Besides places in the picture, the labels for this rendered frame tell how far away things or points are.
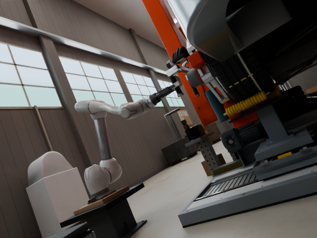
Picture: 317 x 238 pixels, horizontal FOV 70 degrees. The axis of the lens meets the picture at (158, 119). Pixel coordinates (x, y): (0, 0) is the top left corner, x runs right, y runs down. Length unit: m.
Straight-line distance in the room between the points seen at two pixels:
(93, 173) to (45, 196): 2.02
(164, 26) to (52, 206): 2.89
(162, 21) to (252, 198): 1.79
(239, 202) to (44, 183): 3.05
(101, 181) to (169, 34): 1.48
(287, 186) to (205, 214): 0.46
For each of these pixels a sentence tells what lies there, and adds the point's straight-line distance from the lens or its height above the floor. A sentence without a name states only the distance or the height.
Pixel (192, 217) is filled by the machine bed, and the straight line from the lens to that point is 1.45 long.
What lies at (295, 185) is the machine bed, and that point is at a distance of 1.26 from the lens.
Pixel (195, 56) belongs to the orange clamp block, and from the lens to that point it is 1.34.
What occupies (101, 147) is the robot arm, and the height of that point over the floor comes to 0.73.
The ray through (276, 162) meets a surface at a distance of 1.38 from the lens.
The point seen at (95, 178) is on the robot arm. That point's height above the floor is 0.49.
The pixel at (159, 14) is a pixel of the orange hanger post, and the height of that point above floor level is 1.69.
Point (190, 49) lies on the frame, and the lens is 1.45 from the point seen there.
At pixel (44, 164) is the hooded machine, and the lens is 3.94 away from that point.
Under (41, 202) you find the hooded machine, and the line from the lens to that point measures 4.02.
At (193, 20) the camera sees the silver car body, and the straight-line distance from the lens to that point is 0.76.
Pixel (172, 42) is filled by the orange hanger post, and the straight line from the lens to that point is 2.31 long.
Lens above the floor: 0.44
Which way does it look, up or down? 9 degrees up
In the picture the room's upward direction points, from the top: 25 degrees counter-clockwise
